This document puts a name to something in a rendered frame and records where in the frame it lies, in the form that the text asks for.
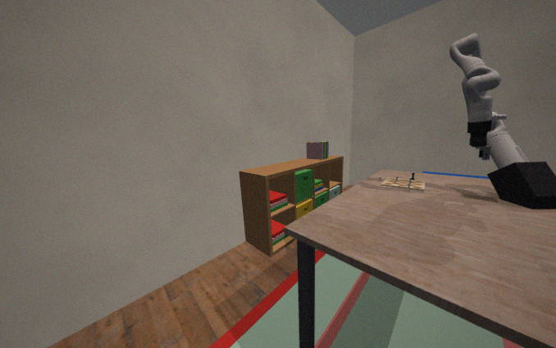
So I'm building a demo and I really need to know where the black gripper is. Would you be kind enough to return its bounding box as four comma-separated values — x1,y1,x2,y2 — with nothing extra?
467,109,507,160

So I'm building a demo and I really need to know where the wooden chessboard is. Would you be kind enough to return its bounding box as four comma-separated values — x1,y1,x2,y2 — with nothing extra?
381,177,426,190

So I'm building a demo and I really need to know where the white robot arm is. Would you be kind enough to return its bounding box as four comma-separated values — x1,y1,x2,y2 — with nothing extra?
449,34,529,169

